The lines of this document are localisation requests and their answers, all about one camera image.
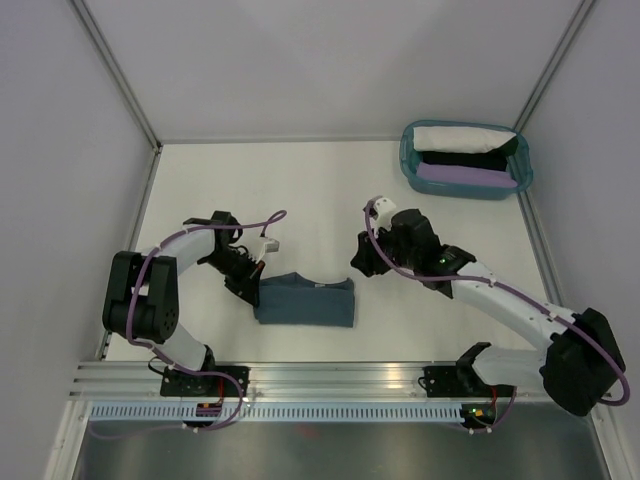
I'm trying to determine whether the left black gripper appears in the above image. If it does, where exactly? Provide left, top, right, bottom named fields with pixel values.
left=201, top=249, right=265, bottom=309

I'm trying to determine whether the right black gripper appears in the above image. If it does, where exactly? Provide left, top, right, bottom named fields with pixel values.
left=350, top=220, right=418, bottom=279

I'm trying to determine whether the blue-grey t shirt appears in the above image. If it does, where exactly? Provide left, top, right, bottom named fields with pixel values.
left=253, top=272, right=356, bottom=329

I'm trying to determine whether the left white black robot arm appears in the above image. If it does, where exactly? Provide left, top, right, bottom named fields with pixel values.
left=102, top=211, right=265, bottom=396

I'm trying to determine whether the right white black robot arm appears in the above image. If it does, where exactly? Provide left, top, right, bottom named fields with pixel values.
left=351, top=197, right=631, bottom=417

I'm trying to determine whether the purple rolled t shirt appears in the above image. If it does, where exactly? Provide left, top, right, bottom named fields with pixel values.
left=416, top=163, right=518, bottom=189

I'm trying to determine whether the white rolled t shirt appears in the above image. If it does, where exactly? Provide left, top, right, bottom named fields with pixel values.
left=413, top=126, right=519, bottom=154

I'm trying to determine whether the black rolled t shirt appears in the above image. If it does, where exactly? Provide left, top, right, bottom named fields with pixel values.
left=420, top=151, right=508, bottom=172

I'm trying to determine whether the teal plastic basket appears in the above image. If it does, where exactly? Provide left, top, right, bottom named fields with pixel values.
left=399, top=120, right=533, bottom=200

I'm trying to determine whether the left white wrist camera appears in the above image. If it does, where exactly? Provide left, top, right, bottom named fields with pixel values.
left=252, top=236, right=280, bottom=261

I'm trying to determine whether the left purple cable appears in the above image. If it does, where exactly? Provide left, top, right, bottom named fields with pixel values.
left=89, top=208, right=289, bottom=441

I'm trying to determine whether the purple cable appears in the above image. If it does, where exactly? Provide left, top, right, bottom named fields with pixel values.
left=89, top=208, right=289, bottom=441
left=363, top=199, right=630, bottom=435

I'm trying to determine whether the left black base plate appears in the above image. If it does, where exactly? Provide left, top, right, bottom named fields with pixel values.
left=160, top=365, right=250, bottom=398

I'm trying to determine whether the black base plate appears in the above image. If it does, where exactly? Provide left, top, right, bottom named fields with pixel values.
left=420, top=364, right=514, bottom=399
left=160, top=365, right=250, bottom=398

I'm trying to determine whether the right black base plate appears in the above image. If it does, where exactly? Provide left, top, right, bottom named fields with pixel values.
left=420, top=364, right=514, bottom=399

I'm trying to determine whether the aluminium front rail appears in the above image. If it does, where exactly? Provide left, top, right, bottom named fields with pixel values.
left=69, top=360, right=614, bottom=401

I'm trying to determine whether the light blue cable duct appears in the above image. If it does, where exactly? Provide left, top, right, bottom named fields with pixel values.
left=90, top=402, right=463, bottom=423

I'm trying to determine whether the left aluminium frame post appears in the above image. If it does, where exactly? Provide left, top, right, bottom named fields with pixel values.
left=68, top=0, right=162, bottom=153

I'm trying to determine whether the aluminium frame post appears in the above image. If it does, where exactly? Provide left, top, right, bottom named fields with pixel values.
left=513, top=0, right=599, bottom=131
left=68, top=0, right=162, bottom=153

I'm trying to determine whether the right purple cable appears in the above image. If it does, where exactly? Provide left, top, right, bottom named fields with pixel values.
left=363, top=199, right=630, bottom=435

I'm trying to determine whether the right aluminium frame post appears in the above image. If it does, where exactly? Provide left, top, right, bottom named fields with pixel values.
left=513, top=0, right=599, bottom=131

